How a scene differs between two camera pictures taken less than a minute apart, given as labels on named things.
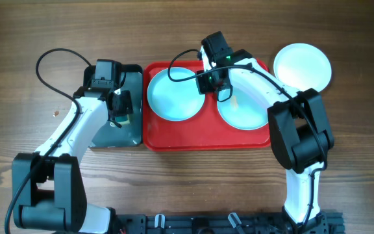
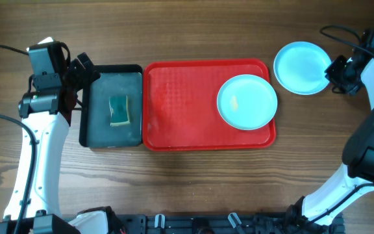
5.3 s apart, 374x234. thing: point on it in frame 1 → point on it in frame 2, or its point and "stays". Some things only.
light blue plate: x=174 y=101 → x=299 y=68
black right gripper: x=208 y=84 → x=337 y=73
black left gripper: x=123 y=106 → x=77 y=75
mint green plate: x=243 y=110 stays
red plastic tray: x=206 y=131 stays
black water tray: x=108 y=134 stays
